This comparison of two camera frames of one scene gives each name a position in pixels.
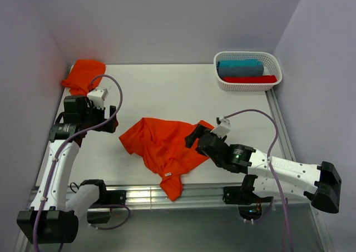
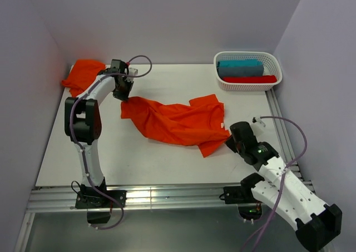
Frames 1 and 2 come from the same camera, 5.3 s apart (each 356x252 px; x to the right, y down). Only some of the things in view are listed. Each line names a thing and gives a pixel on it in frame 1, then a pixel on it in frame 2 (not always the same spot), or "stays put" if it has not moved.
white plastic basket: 247,70 stays put
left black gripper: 109,127 → 124,97
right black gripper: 190,138 → 229,142
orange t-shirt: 163,143 → 201,124
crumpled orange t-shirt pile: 79,80 stays put
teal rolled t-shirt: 240,63 stays put
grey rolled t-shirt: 241,71 stays put
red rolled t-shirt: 265,79 stays put
